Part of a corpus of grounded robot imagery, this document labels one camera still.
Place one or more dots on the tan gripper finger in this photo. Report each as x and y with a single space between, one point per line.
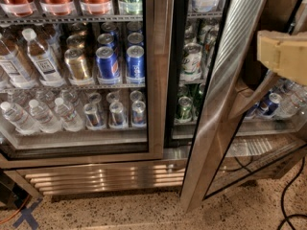
284 54

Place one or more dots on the fridge glass door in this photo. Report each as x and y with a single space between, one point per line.
227 150
123 122

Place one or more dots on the front 7up can left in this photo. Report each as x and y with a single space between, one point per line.
191 62

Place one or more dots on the green soda can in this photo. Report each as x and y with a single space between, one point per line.
184 109

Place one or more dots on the front right blue Pepsi can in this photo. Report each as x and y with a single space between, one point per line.
135 63

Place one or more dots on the blue pepsi can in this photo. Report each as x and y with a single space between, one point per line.
108 67
135 63

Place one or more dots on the front left blue Pepsi can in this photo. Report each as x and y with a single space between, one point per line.
108 67

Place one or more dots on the gold soda can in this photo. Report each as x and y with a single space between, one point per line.
80 73

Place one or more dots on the right water bottle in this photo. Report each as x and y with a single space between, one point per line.
72 120

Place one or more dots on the water bottle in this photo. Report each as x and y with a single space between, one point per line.
72 120
24 123
47 120

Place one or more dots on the tea bottle white cap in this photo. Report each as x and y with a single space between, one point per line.
44 59

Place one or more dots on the middle water bottle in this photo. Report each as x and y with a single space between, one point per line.
47 120

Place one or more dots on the left water bottle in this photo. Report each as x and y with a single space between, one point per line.
24 123

